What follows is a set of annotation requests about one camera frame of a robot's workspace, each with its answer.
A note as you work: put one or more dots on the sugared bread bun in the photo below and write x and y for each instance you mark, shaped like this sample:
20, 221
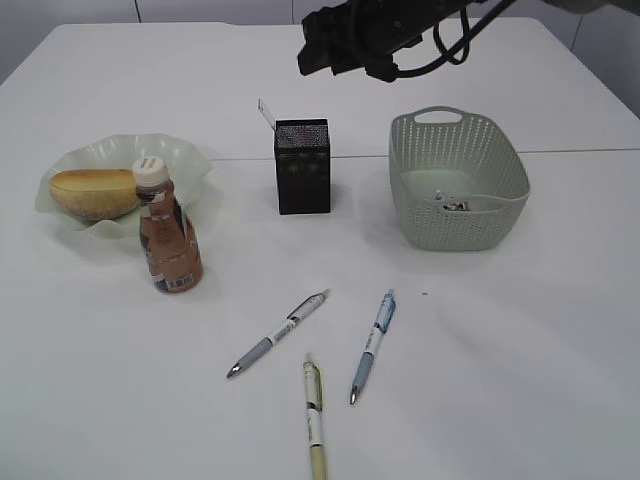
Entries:
95, 194

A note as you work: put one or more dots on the pale green wavy glass plate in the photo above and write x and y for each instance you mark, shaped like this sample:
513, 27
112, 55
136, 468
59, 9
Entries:
186, 164

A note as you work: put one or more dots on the black mesh pen holder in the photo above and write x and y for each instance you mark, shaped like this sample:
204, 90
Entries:
303, 166

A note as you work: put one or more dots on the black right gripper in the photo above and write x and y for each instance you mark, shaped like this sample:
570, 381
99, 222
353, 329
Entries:
366, 34

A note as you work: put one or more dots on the beige grip white pen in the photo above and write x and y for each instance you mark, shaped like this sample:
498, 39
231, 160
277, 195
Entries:
314, 408

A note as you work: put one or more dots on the brown coffee bottle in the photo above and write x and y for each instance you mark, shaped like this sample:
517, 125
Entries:
166, 234

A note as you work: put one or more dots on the clear plastic ruler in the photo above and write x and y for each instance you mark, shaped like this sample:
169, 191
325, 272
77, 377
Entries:
264, 111

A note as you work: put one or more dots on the grey grip silver pen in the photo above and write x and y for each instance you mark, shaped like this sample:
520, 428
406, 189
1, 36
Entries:
302, 311

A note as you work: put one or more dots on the blue white grey-grip pen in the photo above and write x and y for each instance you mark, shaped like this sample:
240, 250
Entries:
379, 329

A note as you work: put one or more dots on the pale green plastic basket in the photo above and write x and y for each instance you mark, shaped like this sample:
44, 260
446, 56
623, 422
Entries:
469, 156

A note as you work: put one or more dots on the paper scrap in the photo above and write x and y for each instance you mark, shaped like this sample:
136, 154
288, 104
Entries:
455, 202

